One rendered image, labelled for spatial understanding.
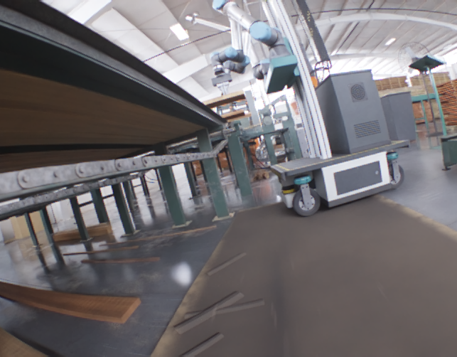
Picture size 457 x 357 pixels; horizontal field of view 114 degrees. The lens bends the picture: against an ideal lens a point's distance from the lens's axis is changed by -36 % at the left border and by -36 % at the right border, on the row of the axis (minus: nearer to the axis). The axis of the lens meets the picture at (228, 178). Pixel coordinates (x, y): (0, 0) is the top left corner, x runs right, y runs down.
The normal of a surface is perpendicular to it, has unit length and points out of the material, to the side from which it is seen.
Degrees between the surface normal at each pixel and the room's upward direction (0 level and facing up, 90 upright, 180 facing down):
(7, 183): 90
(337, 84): 90
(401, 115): 96
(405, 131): 96
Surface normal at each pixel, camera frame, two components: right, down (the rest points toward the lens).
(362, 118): -0.08, 0.11
